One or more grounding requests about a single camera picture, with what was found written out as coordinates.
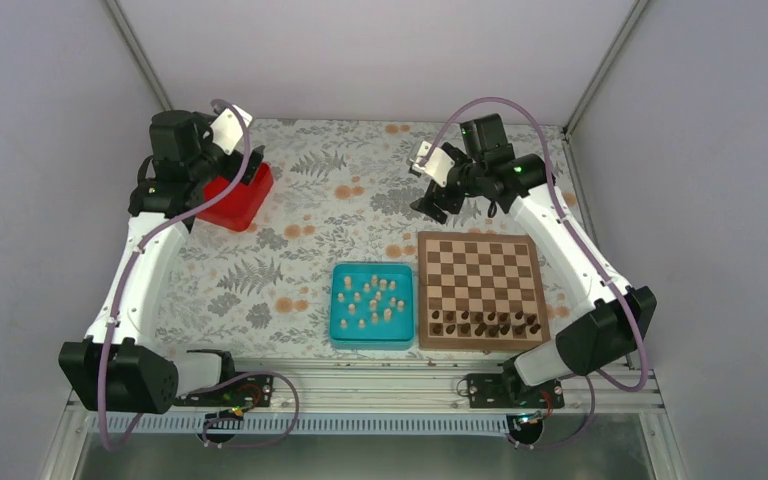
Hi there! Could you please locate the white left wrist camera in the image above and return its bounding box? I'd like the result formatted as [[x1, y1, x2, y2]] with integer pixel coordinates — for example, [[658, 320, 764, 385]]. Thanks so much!
[[210, 104, 252, 155]]

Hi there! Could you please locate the teal plastic tray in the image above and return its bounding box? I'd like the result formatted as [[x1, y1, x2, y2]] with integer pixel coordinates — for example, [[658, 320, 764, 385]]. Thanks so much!
[[328, 262, 417, 351]]

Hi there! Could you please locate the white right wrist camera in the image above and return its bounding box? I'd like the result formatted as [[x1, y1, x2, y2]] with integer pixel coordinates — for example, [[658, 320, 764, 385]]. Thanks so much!
[[407, 141, 455, 187]]

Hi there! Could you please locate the aluminium corner post right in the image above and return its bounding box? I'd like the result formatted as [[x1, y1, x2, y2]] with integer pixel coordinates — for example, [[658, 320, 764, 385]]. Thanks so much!
[[562, 0, 652, 137]]

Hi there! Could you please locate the aluminium corner post left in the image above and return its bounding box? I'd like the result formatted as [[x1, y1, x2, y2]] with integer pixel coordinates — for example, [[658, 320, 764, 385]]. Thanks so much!
[[102, 0, 173, 110]]

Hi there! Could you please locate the aluminium corner post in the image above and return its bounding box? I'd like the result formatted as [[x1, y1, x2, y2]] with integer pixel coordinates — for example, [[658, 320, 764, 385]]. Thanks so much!
[[562, 0, 652, 137], [102, 0, 173, 110]]

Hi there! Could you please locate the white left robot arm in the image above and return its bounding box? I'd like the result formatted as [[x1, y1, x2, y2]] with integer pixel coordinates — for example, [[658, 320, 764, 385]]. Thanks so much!
[[58, 100, 263, 414]]

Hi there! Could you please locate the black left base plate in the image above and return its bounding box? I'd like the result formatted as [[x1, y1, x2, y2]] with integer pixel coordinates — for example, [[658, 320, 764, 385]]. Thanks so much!
[[173, 374, 274, 410]]

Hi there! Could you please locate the red plastic tray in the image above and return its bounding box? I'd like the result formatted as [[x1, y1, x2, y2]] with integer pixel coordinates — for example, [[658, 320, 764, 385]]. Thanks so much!
[[196, 163, 274, 232]]

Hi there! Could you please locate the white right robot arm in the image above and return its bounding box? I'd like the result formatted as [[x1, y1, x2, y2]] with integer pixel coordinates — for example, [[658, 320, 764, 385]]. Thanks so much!
[[408, 114, 657, 407]]

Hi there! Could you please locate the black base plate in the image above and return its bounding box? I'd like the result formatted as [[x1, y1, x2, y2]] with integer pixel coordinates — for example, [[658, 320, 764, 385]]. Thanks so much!
[[455, 373, 565, 409], [173, 374, 274, 410]]

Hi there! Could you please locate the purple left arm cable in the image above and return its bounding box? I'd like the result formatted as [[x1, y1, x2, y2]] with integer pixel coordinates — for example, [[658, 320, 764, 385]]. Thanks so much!
[[95, 99, 300, 453]]

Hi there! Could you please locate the wooden chess board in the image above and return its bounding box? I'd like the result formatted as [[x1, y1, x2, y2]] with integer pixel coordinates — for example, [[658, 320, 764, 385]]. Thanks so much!
[[417, 231, 551, 352]]

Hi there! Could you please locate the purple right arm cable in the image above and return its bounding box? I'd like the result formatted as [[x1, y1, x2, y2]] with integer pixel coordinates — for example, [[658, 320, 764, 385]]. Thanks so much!
[[423, 97, 652, 452]]

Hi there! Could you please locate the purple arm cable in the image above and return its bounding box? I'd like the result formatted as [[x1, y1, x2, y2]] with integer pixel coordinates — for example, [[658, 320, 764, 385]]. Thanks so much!
[[423, 97, 652, 452], [95, 99, 300, 453]]

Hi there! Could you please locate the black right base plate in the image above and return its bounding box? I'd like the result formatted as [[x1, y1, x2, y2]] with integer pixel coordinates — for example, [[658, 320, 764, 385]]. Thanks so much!
[[455, 373, 565, 409]]

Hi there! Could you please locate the floral table mat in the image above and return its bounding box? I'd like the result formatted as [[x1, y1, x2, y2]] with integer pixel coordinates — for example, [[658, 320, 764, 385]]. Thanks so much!
[[155, 117, 624, 362]]

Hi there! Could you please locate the aluminium front rail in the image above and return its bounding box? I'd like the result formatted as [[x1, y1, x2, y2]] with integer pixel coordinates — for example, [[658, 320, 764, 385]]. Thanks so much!
[[65, 367, 665, 415]]

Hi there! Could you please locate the dark chess pieces row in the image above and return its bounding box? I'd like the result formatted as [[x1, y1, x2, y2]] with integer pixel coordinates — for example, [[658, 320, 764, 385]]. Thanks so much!
[[427, 310, 548, 341]]

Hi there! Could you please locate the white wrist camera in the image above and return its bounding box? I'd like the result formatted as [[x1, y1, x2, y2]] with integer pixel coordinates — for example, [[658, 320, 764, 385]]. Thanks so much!
[[407, 141, 455, 187], [210, 104, 252, 155]]

